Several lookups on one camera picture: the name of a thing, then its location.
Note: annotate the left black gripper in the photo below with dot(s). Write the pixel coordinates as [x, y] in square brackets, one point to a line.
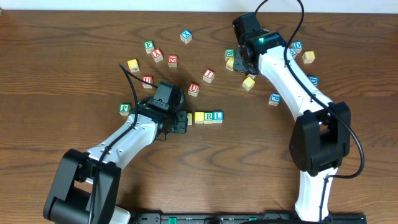
[179, 122]

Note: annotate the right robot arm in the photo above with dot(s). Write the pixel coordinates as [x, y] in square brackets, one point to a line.
[319, 142]

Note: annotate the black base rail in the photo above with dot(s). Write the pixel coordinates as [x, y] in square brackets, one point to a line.
[245, 218]

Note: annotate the blue P block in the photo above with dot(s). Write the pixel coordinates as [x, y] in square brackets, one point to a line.
[274, 99]

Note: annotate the blue d block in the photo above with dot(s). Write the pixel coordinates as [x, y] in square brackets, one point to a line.
[314, 80]
[297, 46]

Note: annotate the red U block left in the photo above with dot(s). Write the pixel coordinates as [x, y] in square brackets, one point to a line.
[148, 81]

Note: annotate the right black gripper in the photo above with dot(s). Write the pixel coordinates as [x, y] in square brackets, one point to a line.
[241, 64]

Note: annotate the blue X block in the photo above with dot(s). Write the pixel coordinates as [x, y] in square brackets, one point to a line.
[186, 36]

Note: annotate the green R block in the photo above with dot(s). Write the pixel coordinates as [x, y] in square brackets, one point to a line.
[208, 119]

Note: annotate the red X block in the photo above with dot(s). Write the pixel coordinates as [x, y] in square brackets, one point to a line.
[157, 55]

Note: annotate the blue 5 block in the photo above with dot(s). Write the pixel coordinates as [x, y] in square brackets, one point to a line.
[293, 52]

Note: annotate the yellow 8 block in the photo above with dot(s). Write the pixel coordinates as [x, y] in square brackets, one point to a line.
[308, 56]

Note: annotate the yellow o block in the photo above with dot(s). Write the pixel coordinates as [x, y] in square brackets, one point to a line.
[230, 64]
[199, 117]

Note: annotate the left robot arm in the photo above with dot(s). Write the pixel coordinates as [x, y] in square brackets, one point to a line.
[86, 184]

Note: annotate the red I block centre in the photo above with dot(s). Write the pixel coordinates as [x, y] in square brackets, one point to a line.
[208, 75]

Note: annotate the yellow C block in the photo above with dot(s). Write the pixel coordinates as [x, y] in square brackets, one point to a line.
[189, 119]

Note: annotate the red U block centre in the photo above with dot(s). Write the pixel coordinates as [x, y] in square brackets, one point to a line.
[193, 89]

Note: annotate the green F block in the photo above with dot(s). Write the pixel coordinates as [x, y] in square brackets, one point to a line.
[149, 46]

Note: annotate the red E block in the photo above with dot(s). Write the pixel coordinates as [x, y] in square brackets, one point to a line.
[173, 61]

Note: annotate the yellow S block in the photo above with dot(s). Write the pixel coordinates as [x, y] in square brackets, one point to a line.
[248, 83]

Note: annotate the blue D block right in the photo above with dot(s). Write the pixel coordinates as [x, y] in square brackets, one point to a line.
[314, 80]

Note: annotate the yellow block far left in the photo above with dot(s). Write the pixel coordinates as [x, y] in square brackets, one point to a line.
[133, 65]

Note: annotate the red u block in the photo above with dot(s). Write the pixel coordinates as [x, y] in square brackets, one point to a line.
[148, 81]
[193, 89]

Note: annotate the green B block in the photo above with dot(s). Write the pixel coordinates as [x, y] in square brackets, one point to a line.
[229, 53]

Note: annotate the green J block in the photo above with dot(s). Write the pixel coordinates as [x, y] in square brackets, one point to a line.
[124, 109]

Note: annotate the blue D block upper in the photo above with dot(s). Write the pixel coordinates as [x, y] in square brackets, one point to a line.
[297, 46]

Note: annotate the blue L block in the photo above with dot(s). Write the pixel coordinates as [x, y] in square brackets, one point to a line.
[217, 116]

